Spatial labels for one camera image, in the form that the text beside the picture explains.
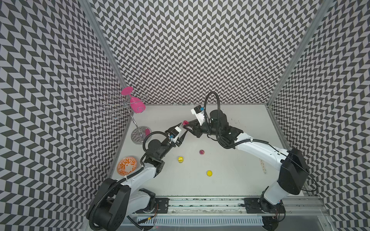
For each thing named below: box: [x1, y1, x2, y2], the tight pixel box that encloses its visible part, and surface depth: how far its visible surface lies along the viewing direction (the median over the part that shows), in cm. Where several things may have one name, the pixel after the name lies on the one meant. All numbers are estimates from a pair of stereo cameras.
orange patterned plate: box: [117, 156, 138, 177], surface depth 86 cm
